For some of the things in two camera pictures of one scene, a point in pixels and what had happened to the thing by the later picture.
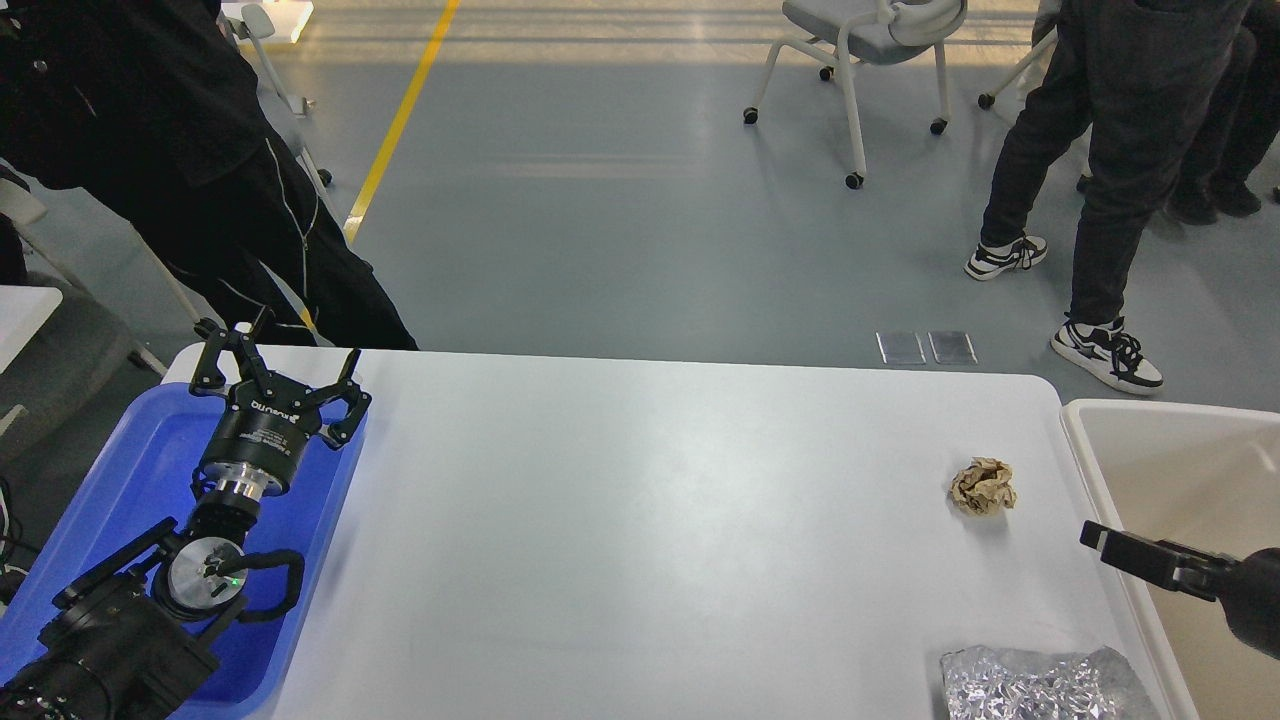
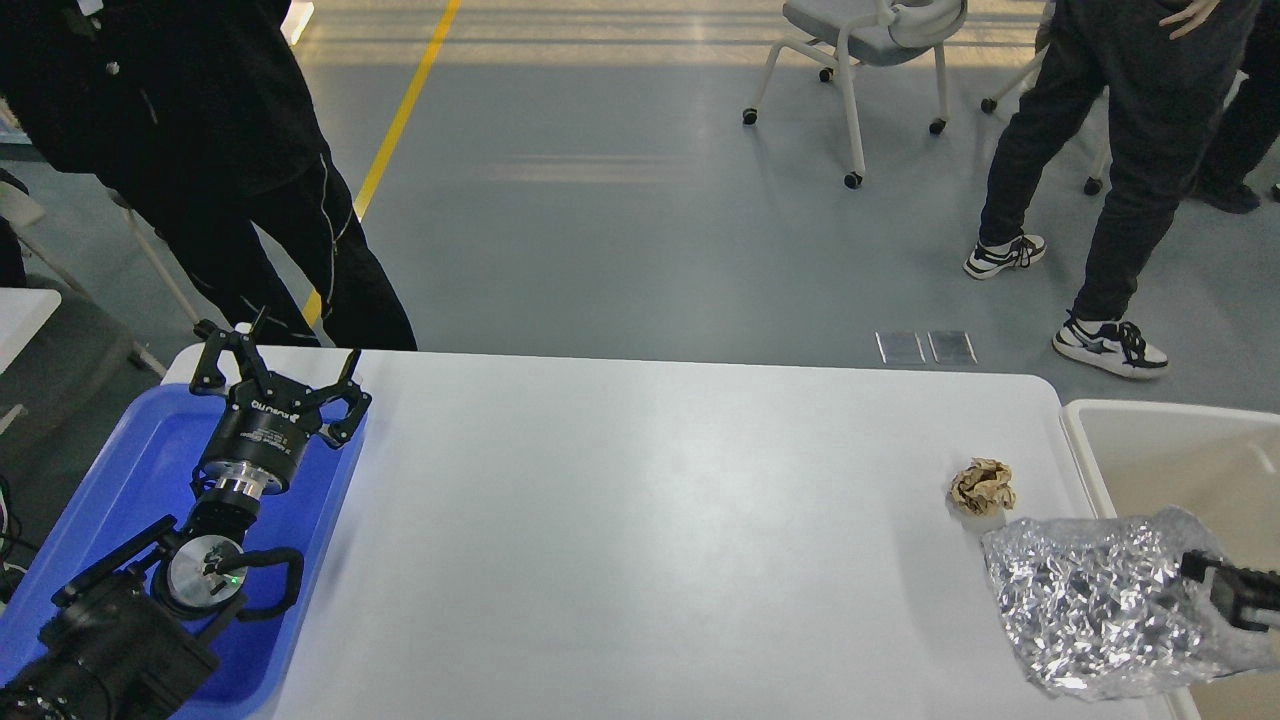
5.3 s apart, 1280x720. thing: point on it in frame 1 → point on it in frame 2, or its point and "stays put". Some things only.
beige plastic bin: (1208, 475) stays put
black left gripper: (263, 439) stays put
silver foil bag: (980, 683) → (1099, 606)
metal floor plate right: (953, 348) stays put
